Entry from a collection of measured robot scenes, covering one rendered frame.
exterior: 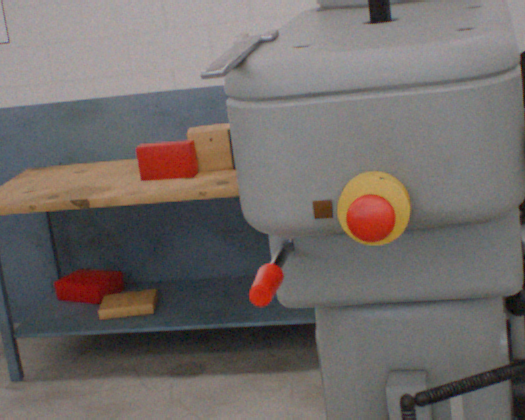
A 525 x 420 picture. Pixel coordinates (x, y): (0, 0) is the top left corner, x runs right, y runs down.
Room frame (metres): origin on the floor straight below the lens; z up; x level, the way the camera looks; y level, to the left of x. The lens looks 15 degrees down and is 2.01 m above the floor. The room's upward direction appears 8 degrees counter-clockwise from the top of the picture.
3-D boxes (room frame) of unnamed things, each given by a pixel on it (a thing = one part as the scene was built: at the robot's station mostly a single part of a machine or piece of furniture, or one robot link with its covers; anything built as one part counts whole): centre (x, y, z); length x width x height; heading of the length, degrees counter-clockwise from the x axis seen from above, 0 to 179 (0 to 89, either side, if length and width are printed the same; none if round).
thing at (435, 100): (1.13, -0.15, 1.81); 0.47 x 0.26 x 0.16; 167
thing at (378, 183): (0.89, -0.10, 1.76); 0.06 x 0.02 x 0.06; 77
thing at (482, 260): (1.15, -0.16, 1.68); 0.34 x 0.24 x 0.10; 167
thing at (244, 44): (0.98, 0.00, 1.89); 0.24 x 0.04 x 0.01; 169
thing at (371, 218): (0.87, -0.09, 1.76); 0.04 x 0.03 x 0.04; 77
